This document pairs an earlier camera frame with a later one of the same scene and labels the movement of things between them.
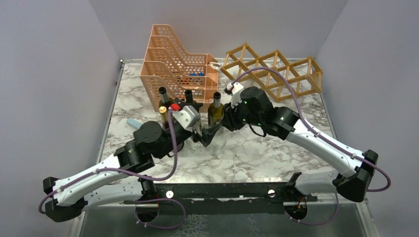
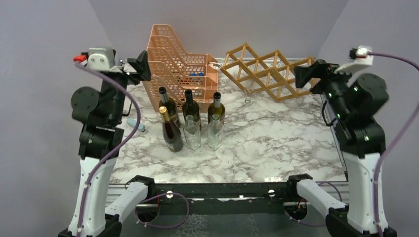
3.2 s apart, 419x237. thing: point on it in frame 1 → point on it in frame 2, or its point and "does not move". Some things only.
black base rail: [224, 198] does not move
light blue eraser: [134, 123] does not move
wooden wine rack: [302, 74] does not move
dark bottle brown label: [165, 100] does not move
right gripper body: [237, 117] → [335, 83]
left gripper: [207, 135] → [140, 64]
